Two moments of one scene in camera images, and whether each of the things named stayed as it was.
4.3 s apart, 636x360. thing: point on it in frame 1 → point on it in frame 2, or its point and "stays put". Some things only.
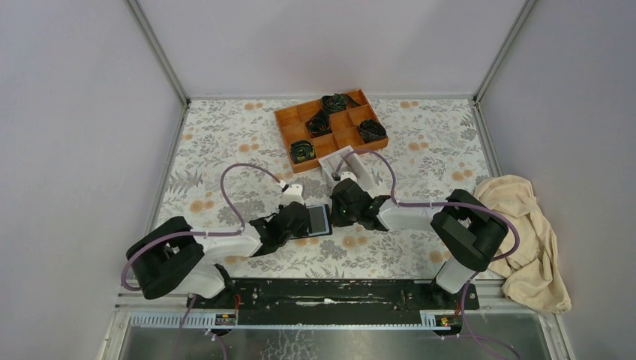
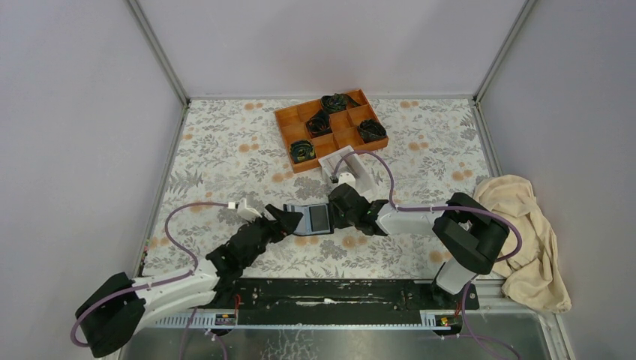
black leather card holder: (319, 221) stays put
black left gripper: (302, 232) → (288, 221)
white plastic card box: (345, 160) stays put
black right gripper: (337, 221) stays put
